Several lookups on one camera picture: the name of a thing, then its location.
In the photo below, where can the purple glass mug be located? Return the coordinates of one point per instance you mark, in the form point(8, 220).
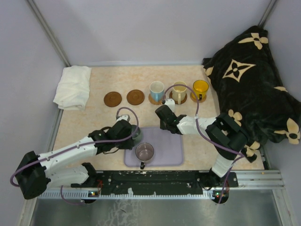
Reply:
point(144, 153)

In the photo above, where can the white folded cloth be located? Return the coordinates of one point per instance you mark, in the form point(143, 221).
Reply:
point(73, 89)

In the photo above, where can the brown wooden coaster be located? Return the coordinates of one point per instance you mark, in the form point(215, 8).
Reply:
point(135, 97)
point(112, 99)

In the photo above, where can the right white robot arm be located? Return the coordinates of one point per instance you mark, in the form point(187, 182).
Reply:
point(222, 131)

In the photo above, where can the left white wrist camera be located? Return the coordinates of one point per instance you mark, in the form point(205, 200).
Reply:
point(125, 117)

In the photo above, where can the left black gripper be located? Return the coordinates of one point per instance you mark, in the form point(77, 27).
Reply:
point(129, 145)

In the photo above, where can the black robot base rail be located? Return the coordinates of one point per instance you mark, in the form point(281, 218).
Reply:
point(156, 185)

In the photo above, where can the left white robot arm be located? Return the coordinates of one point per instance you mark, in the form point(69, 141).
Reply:
point(38, 172)

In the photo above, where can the rightmost woven rattan coaster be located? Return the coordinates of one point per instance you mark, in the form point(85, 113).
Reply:
point(195, 100)

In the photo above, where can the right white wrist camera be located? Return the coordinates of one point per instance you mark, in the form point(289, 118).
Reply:
point(170, 103)

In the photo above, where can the lavender plastic tray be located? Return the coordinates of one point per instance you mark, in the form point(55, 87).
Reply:
point(168, 147)

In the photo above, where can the cream ceramic mug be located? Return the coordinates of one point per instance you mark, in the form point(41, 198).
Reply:
point(179, 91)

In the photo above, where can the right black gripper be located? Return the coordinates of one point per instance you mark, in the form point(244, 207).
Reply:
point(162, 126)

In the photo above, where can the yellow glass mug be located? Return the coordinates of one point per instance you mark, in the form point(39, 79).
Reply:
point(200, 88)

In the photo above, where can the white and blue mug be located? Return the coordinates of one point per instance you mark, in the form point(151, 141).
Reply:
point(157, 90)

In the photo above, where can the leftmost brown wooden coaster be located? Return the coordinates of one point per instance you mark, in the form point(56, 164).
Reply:
point(112, 99)

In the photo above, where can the woven rattan coaster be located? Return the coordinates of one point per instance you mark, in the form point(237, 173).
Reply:
point(152, 100)
point(195, 100)

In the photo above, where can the grey-green ceramic mug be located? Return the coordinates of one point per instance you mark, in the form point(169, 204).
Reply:
point(137, 134)

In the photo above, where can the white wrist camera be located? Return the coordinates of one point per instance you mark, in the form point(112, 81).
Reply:
point(170, 103)
point(125, 117)

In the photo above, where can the middle woven rattan coaster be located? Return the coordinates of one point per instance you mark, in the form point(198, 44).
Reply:
point(152, 100)

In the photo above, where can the black floral blanket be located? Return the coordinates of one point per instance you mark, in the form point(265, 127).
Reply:
point(249, 89)

